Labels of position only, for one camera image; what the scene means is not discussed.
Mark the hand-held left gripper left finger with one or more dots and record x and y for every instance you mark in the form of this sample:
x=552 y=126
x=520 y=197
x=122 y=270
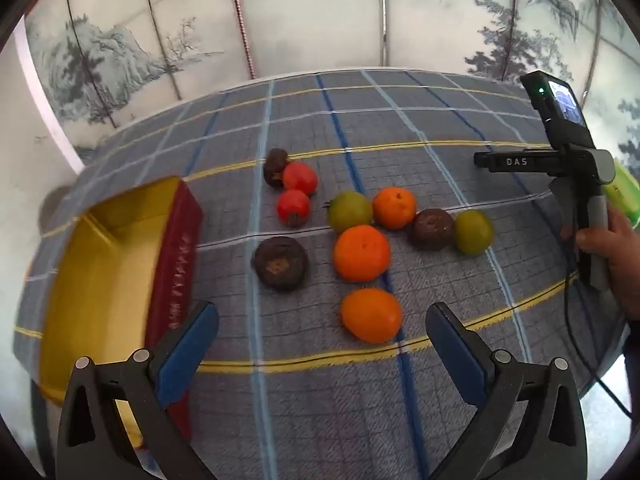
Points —
x=190 y=350

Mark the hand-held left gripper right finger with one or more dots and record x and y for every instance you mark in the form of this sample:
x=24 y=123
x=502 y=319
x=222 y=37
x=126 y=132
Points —
x=452 y=355

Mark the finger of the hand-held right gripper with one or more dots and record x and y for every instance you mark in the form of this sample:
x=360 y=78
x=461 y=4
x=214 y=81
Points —
x=510 y=161

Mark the green tangerine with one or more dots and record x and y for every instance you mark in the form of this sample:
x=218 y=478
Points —
x=350 y=211
x=475 y=232

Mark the orange tangerine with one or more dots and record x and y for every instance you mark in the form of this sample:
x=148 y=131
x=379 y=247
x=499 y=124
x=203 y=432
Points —
x=394 y=207
x=371 y=315
x=362 y=252

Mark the dark brown mangosteen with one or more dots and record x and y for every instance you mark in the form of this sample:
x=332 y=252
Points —
x=274 y=166
x=433 y=229
x=279 y=263

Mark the red and gold box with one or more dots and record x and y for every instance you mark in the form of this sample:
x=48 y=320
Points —
x=110 y=270

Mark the red tomato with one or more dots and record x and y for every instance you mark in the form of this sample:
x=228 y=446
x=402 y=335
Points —
x=293 y=206
x=301 y=178

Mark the person's right hand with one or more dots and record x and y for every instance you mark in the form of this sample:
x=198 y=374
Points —
x=620 y=260

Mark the bright green plastic object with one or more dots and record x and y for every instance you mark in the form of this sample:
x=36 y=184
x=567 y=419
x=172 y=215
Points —
x=625 y=190

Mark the plaid blue grey tablecloth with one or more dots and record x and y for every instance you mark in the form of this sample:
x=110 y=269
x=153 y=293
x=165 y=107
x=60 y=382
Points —
x=320 y=410

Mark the person's dark clothing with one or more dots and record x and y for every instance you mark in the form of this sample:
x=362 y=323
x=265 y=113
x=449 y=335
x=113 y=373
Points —
x=632 y=340

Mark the landscape painted folding screen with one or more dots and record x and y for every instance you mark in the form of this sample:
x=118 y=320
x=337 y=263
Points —
x=310 y=10

